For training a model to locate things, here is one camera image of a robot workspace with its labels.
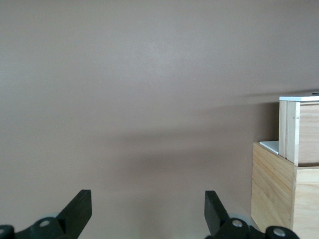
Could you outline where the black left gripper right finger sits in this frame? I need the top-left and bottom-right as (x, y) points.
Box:
(204, 190), (299, 239)

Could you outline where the light wooden drawer cabinet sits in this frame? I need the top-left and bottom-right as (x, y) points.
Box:
(251, 141), (319, 239)

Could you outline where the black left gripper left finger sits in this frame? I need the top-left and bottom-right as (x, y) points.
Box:
(0, 189), (92, 239)

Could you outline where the wooden drawer with white front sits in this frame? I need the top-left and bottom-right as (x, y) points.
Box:
(279, 96), (319, 167)

